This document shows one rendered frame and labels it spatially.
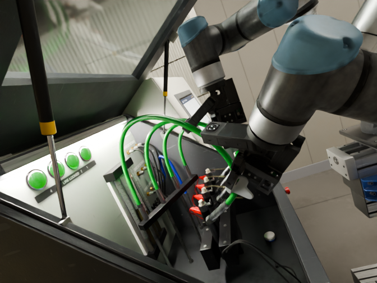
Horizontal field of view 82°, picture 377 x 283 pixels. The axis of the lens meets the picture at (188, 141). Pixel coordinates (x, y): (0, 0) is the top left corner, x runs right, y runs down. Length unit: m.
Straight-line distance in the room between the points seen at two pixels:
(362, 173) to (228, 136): 0.72
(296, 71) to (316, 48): 0.03
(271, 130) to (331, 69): 0.10
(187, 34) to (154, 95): 0.49
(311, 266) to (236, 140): 0.39
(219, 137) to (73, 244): 0.29
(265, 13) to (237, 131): 0.25
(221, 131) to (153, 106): 0.63
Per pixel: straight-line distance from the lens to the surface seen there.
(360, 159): 1.01
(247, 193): 0.47
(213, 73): 0.53
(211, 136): 0.40
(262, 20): 0.53
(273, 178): 0.39
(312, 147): 2.89
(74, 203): 0.67
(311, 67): 0.26
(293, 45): 0.27
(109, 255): 0.40
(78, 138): 0.70
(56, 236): 0.42
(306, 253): 0.69
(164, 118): 0.51
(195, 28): 0.55
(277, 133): 0.32
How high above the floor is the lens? 1.43
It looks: 12 degrees down
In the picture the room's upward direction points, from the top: 23 degrees counter-clockwise
